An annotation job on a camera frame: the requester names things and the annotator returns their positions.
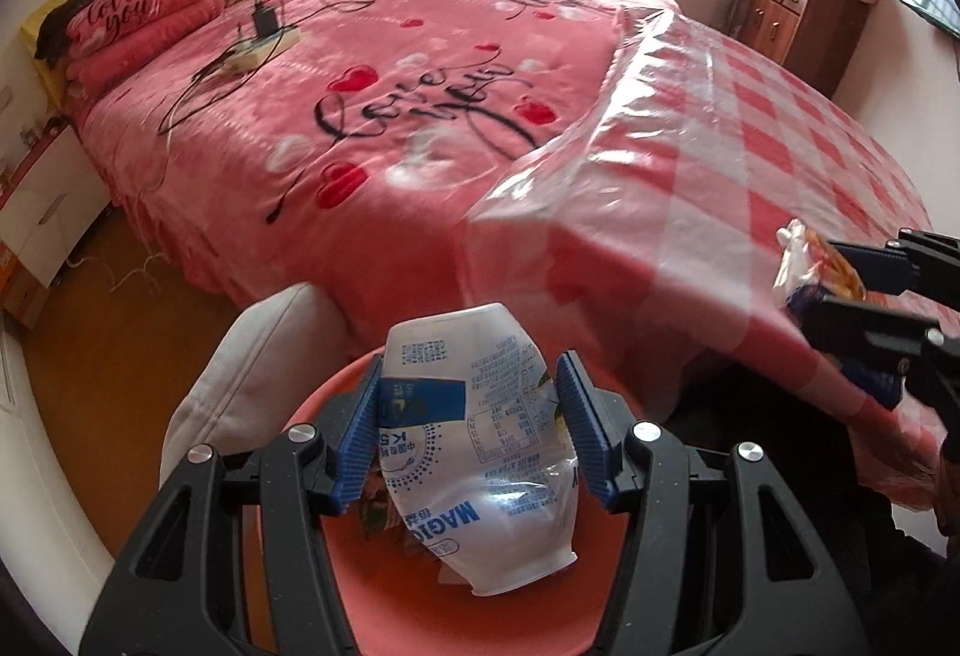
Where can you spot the beige cushion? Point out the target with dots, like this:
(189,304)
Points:
(247,364)

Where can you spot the pink plastic basin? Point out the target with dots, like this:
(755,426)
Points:
(420,596)

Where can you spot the brown wooden cabinet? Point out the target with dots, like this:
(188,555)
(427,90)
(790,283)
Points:
(810,34)

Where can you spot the plain pink pillow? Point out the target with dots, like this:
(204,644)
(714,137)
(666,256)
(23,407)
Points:
(142,53)

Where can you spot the pink heart print bed blanket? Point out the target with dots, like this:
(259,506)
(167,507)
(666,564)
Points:
(375,176)

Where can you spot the red white checkered tablecloth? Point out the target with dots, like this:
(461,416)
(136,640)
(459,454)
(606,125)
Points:
(750,139)

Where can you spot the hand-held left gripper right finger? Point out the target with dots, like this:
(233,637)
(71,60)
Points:
(589,431)

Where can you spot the white power strip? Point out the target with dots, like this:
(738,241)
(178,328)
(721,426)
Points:
(262,53)

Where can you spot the pink script print pillow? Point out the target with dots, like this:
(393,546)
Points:
(135,11)

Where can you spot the cardboard box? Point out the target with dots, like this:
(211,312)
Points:
(19,289)

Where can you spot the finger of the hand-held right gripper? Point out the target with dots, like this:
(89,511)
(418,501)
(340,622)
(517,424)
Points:
(877,345)
(892,266)

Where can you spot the black charger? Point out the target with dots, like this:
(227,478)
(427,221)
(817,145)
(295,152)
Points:
(264,20)

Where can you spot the orange white wrapper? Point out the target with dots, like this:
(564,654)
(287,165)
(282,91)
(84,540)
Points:
(806,270)

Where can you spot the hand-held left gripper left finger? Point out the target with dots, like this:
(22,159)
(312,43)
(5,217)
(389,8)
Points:
(360,431)

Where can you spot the white blue snack bag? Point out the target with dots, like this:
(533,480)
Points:
(480,461)

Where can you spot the white bedside cabinet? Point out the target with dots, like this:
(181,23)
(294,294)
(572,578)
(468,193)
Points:
(52,199)

